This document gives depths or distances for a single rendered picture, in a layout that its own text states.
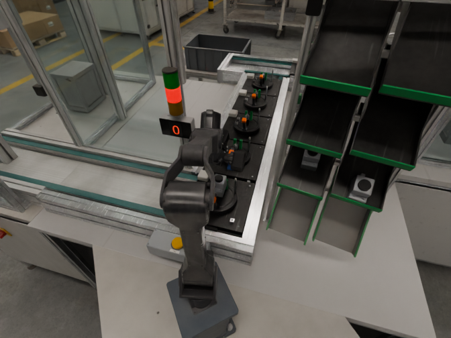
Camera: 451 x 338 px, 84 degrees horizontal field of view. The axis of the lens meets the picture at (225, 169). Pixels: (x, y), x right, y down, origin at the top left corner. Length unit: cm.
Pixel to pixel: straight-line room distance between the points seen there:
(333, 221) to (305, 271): 22
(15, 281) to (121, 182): 134
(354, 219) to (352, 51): 52
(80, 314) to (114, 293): 102
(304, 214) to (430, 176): 84
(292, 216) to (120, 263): 64
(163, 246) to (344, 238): 60
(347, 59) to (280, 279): 71
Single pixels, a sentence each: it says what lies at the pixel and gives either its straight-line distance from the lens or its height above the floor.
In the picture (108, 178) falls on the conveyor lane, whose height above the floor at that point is 92.
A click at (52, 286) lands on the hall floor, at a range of 219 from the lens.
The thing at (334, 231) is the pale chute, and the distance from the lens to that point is 92.
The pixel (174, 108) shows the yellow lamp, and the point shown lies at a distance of 89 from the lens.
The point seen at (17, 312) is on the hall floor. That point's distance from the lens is 223.
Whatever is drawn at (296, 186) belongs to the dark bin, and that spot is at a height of 120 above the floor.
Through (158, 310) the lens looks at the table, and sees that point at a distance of 95.
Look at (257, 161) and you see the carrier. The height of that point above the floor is 97.
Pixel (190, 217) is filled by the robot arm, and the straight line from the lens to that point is 40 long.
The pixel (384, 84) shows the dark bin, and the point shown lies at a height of 153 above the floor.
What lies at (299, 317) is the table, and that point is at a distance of 95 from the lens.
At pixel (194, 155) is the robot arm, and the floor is 146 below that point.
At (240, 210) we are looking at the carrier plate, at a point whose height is 97.
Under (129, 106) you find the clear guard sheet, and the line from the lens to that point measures 107.
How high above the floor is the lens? 175
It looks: 45 degrees down
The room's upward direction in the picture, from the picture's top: straight up
